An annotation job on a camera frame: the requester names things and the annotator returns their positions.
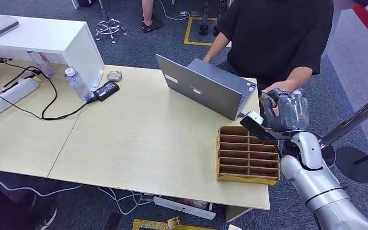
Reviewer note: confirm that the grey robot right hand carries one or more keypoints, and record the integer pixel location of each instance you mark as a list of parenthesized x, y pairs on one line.
[(290, 111)]

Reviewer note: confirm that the brown hotel key card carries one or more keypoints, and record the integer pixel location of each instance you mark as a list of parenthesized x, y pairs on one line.
[(265, 97)]

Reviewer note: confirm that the person's right forearm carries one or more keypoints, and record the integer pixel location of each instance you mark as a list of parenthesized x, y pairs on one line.
[(215, 47)]

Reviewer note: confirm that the person's left forearm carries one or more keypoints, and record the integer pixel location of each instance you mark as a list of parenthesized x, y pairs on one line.
[(298, 79)]

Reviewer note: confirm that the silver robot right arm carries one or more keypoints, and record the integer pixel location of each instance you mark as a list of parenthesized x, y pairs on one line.
[(320, 187)]

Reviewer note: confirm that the person's left hand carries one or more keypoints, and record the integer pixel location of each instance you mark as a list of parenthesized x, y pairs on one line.
[(280, 85)]

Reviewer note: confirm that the wooden slotted card holder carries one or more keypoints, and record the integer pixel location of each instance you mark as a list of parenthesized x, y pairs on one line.
[(244, 158)]

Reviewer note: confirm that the bystander person's leg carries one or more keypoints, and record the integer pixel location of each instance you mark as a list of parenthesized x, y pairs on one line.
[(147, 12)]

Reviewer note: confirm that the chrome stanchion base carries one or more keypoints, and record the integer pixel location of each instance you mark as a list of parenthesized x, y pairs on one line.
[(329, 155)]

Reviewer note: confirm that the chrome stanchion pole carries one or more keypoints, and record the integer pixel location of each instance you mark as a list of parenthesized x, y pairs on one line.
[(355, 119)]

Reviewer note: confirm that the black round stand base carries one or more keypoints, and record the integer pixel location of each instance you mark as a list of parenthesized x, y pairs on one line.
[(355, 168)]

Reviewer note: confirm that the grey open laptop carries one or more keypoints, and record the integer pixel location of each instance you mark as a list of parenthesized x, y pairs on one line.
[(203, 90)]

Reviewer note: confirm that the black equipment stand leg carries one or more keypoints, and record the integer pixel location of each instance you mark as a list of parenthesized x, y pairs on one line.
[(217, 19), (204, 22)]

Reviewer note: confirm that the white under-desk power strip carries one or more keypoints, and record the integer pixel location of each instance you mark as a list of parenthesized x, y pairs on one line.
[(184, 208)]

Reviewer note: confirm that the yellow cardboard piece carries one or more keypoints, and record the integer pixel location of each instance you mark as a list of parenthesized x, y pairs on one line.
[(152, 224)]

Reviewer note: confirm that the small grey earbud case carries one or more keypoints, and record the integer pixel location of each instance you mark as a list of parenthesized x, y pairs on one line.
[(114, 76)]

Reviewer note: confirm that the black laptop power adapter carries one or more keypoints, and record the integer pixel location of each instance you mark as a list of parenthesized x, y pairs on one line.
[(106, 90)]

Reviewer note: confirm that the chrome stool base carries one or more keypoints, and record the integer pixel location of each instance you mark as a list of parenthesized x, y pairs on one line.
[(109, 27)]

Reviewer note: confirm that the black phone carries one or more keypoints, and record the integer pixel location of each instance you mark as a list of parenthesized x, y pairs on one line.
[(112, 223)]

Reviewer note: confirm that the clear plastic water bottle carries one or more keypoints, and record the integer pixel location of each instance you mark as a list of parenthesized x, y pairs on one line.
[(77, 85)]

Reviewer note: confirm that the crumpled clear plastic bottle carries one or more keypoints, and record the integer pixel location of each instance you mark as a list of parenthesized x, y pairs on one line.
[(44, 65)]

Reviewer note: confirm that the white desk shelf riser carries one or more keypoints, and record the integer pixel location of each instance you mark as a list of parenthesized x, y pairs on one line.
[(44, 35)]

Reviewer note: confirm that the black shoe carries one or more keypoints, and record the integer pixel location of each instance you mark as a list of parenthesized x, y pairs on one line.
[(28, 212)]

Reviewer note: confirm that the black white wrist camera box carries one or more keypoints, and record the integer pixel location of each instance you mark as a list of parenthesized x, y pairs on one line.
[(255, 125)]

